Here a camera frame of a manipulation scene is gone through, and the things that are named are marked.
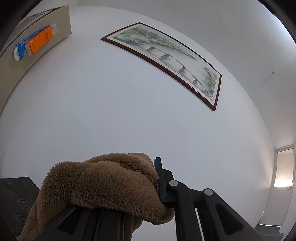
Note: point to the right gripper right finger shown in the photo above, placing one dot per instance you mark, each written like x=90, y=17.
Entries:
x=200, y=215

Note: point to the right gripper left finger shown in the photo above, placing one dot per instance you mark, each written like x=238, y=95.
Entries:
x=86, y=224

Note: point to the brown fleece garment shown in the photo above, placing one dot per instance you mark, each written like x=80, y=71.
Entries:
x=119, y=181

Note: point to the black patterned table cloth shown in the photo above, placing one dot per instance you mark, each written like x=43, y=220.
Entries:
x=17, y=198

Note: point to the beige cabinet door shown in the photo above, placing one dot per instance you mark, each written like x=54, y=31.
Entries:
x=12, y=71

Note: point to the framed landscape painting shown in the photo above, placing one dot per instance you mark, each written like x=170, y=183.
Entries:
x=171, y=56

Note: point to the orange box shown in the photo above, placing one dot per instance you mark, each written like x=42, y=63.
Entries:
x=39, y=40

